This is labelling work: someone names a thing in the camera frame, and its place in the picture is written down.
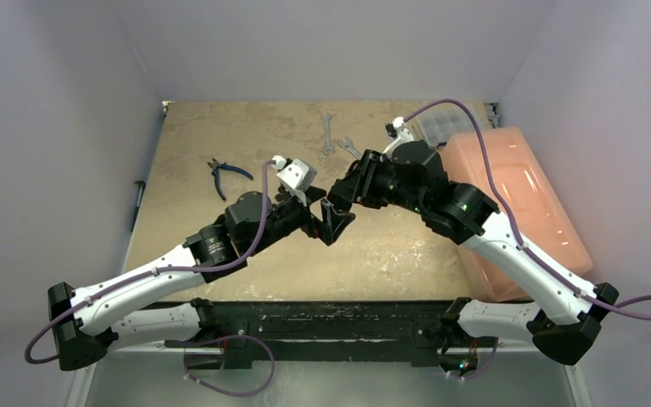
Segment small silver wrench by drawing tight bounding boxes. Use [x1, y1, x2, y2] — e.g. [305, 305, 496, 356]
[321, 114, 335, 155]

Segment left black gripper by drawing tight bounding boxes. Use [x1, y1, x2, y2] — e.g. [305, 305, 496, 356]
[247, 186, 353, 256]

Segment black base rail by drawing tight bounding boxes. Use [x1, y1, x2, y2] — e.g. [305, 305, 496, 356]
[183, 300, 496, 369]

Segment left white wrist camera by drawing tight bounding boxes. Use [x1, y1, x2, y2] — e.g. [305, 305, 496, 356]
[271, 155, 317, 207]

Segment clear plastic organizer box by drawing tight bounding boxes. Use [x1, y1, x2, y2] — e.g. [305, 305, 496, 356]
[409, 103, 475, 148]

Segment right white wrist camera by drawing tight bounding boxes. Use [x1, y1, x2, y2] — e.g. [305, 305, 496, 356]
[383, 116, 415, 158]

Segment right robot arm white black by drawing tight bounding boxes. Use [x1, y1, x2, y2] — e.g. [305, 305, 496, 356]
[327, 142, 619, 365]

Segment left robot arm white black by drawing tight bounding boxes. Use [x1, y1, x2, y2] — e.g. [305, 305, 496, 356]
[47, 187, 355, 371]

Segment large silver wrench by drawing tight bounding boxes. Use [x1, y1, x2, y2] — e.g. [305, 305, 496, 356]
[337, 137, 362, 159]

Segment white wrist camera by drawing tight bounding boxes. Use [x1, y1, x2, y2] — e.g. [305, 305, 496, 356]
[383, 116, 415, 158]
[271, 155, 317, 207]

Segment blue handle pliers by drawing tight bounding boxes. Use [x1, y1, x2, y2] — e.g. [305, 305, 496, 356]
[207, 159, 254, 202]

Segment pink plastic toolbox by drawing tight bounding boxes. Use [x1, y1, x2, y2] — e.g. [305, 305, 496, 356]
[440, 127, 593, 302]

